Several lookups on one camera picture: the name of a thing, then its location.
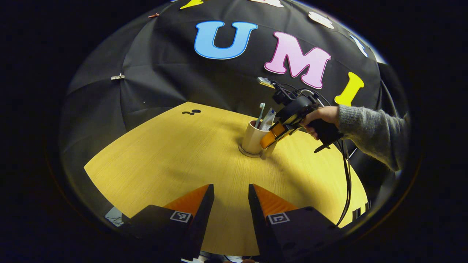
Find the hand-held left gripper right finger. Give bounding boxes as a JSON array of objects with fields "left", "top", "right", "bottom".
[{"left": 248, "top": 184, "right": 342, "bottom": 262}]

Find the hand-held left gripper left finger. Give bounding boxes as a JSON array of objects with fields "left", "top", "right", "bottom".
[{"left": 121, "top": 184, "right": 215, "bottom": 261}]

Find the white toothpaste tube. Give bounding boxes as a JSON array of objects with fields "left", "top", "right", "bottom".
[{"left": 258, "top": 107, "right": 277, "bottom": 131}]

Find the beige cup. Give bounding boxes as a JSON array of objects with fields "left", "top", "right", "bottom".
[{"left": 241, "top": 120, "right": 279, "bottom": 160}]

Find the pale green toothbrush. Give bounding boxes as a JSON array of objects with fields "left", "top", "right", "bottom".
[{"left": 254, "top": 103, "right": 266, "bottom": 129}]

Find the round brown coaster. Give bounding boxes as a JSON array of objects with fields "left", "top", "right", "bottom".
[{"left": 238, "top": 144, "right": 263, "bottom": 159}]

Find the black backdrop cloth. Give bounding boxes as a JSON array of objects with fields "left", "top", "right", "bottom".
[{"left": 60, "top": 0, "right": 408, "bottom": 220}]

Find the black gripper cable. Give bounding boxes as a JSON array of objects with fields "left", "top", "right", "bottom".
[{"left": 335, "top": 139, "right": 352, "bottom": 228}]

